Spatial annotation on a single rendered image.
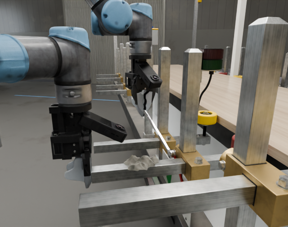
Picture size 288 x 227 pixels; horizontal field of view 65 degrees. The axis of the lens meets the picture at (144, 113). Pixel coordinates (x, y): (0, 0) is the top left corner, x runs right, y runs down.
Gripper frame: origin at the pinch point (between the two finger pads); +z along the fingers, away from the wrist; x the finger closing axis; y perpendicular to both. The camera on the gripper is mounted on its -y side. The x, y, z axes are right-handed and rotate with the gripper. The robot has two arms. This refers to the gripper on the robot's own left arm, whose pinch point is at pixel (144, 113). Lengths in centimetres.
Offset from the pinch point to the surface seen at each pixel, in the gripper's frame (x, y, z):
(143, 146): 1.1, -1.3, 11.7
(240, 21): -135, 67, -43
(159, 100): -6.8, 0.4, -3.7
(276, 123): -34.9, -27.5, 1.7
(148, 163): 13.0, -23.5, 4.9
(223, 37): -479, 375, -48
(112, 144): 11.4, 2.5, 10.1
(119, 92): -34, 92, 11
